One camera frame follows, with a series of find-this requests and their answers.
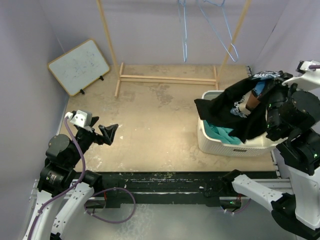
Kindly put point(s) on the blue hanger of black shirt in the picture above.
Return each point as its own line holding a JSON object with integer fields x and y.
{"x": 182, "y": 14}

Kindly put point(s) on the wooden clothes rack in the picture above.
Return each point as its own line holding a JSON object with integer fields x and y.
{"x": 120, "y": 77}

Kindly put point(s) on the light blue wire hanger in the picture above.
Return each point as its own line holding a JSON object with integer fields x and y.
{"x": 214, "y": 12}

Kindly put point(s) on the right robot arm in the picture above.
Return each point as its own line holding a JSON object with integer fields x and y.
{"x": 291, "y": 115}

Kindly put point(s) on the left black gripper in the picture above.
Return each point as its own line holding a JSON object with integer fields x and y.
{"x": 107, "y": 132}

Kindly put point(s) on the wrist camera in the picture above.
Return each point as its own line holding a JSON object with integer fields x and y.
{"x": 80, "y": 118}
{"x": 309, "y": 78}

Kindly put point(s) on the teal t shirt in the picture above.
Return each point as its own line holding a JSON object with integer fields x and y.
{"x": 220, "y": 133}

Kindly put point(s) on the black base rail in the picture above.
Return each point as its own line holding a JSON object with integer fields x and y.
{"x": 164, "y": 188}

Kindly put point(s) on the white laundry basket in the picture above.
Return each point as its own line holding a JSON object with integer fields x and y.
{"x": 252, "y": 148}

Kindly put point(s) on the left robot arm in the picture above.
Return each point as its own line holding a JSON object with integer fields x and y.
{"x": 59, "y": 195}

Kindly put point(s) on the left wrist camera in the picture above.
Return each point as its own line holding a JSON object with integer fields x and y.
{"x": 80, "y": 118}

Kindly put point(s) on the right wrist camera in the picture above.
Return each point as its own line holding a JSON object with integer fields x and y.
{"x": 309, "y": 78}

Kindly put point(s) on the black t shirt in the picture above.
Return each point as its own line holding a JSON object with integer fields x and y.
{"x": 227, "y": 110}

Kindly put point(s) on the small whiteboard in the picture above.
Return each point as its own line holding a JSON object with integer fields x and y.
{"x": 80, "y": 67}

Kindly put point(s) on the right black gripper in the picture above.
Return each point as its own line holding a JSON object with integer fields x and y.
{"x": 277, "y": 83}

